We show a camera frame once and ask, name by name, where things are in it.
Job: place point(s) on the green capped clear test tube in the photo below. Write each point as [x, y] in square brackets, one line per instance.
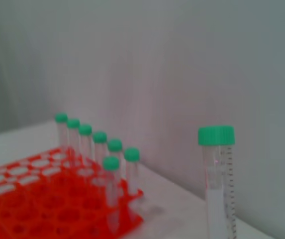
[132, 154]
[73, 123]
[61, 117]
[99, 137]
[85, 129]
[216, 136]
[111, 163]
[115, 145]

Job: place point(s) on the orange plastic test tube rack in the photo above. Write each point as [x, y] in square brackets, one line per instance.
[45, 199]

